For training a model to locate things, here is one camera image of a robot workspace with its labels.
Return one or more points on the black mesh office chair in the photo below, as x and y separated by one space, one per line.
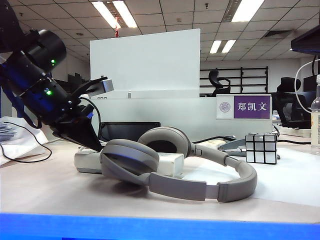
290 107

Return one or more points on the grey stapler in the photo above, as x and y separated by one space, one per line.
232 146

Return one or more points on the dark background cabinet row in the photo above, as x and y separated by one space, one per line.
75 81

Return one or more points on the white AOC monitor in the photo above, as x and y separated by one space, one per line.
145 62

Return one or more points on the red hanging ornament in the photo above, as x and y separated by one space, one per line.
117 31

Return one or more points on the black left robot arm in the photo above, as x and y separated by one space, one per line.
30 72

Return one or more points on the white power strip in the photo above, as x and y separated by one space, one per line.
170 165

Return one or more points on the stack of printed papers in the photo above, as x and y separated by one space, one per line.
6 131

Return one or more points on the purple and white name plate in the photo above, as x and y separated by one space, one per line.
250 107

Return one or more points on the grey over-ear headphones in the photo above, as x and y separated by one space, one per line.
175 190

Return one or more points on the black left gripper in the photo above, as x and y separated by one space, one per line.
75 112

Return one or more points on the cream white small packet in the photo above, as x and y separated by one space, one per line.
212 143

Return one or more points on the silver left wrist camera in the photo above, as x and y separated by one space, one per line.
105 86

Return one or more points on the silver mirror cube puzzle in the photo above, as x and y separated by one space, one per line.
260 150

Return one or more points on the black shelf rack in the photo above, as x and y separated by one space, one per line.
252 77

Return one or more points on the clear plastic drink bottle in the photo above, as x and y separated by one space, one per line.
315 125

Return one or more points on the blue edge strip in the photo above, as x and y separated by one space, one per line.
160 227

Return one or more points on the frosted glass desk partition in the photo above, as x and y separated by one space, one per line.
175 117

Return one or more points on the translucent printed plastic bag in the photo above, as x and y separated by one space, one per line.
25 140

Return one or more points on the fluorescent ceiling light panel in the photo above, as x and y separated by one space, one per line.
215 47
246 11
125 13

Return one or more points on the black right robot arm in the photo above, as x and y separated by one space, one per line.
307 42

